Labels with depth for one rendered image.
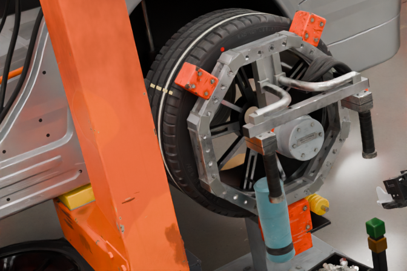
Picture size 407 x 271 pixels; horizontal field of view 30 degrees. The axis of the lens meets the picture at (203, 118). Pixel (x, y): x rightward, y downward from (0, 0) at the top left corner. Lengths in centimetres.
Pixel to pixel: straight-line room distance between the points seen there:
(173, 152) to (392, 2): 118
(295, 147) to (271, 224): 25
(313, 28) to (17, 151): 98
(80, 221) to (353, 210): 150
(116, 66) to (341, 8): 123
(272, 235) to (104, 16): 88
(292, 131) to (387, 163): 176
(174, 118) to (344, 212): 146
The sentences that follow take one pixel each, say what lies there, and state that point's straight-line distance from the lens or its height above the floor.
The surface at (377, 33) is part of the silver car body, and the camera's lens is 300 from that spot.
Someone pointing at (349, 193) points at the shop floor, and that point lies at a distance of 366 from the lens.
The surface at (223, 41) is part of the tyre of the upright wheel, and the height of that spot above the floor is 114.
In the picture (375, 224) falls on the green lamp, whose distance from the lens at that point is 214.
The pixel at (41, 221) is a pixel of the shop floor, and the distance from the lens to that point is 404.
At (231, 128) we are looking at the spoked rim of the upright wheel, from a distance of 237.
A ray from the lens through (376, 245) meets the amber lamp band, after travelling 217.
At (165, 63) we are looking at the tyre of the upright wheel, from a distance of 235.
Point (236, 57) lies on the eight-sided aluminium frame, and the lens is 219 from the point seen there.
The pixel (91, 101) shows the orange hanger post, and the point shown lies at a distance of 184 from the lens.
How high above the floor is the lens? 178
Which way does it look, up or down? 22 degrees down
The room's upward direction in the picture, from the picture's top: 12 degrees counter-clockwise
